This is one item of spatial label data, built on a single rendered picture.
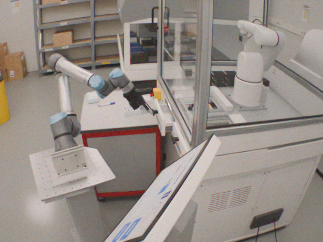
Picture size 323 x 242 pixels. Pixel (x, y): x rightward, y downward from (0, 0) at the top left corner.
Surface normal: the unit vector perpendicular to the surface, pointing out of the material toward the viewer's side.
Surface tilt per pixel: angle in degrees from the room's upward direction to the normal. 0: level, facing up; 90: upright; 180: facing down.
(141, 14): 90
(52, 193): 0
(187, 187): 40
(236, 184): 90
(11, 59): 92
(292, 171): 90
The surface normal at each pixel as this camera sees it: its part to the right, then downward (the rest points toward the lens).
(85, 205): 0.51, 0.43
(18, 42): 0.19, 0.49
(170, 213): 0.59, -0.52
